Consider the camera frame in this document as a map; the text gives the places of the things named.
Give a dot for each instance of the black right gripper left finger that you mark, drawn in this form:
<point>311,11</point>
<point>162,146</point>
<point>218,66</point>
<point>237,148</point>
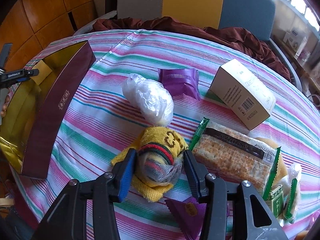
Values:
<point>109,188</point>

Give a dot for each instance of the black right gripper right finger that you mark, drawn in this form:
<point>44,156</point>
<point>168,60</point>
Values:
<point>210,189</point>

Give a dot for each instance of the purple triangular snack packet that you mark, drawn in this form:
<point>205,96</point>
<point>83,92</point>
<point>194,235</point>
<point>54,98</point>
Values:
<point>189,215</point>

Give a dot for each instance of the yellow knitted sock bundle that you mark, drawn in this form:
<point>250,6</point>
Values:
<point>159,161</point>

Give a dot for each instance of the white plastic-wrapped bundle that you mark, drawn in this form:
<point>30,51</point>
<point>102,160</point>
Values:
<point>151,98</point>

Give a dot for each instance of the yellow sponge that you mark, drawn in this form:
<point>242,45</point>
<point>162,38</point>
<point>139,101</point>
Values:
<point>281,169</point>

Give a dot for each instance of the green-edged cracker package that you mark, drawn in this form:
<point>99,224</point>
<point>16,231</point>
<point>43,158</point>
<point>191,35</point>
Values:
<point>236,156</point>

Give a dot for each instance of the small green tea packet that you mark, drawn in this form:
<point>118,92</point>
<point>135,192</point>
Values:
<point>275,200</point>

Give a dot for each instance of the small white plastic bag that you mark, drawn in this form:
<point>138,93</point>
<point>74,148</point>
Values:
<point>292,192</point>

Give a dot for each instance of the striped bed sheet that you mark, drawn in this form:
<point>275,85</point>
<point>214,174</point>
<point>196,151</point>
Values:
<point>101,119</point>

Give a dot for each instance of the beige cardboard box with barcode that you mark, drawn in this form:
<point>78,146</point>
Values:
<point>243,93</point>

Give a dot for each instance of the dark red blanket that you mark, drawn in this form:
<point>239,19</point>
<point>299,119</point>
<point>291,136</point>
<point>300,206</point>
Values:
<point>236,38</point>

